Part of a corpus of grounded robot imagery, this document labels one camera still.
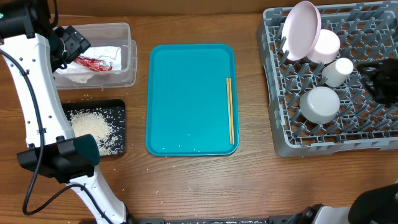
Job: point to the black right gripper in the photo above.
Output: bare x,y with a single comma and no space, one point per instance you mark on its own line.
380,74

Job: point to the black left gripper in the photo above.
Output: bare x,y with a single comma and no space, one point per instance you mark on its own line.
76,43

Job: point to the red snack wrapper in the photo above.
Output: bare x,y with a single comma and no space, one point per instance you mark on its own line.
95,65

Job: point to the white napkin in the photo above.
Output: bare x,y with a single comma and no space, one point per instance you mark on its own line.
80,74

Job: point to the white paper cup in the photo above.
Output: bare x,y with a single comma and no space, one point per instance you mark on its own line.
337,72

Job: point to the small pink bowl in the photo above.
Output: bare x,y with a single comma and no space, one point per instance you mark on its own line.
326,48

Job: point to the grey-white bowl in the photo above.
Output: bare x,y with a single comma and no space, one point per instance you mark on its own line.
320,105

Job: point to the large white plate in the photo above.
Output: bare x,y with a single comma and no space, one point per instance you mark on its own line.
301,30

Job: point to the wooden chopstick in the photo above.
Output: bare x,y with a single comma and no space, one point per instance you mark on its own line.
231,99
229,111

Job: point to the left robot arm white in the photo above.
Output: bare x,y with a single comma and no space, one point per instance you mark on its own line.
34,47

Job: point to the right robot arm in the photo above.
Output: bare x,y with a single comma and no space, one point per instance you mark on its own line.
373,206

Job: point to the grey dishwasher rack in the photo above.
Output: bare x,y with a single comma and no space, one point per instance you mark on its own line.
367,32

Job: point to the clear plastic waste bin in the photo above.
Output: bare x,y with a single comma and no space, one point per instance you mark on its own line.
108,34

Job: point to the pile of rice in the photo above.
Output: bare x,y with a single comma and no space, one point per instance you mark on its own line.
101,125

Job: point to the black tray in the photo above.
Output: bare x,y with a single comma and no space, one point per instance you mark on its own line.
116,106

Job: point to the teal plastic tray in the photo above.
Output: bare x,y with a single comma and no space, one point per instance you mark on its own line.
187,110

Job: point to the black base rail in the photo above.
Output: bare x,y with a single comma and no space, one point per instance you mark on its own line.
269,220

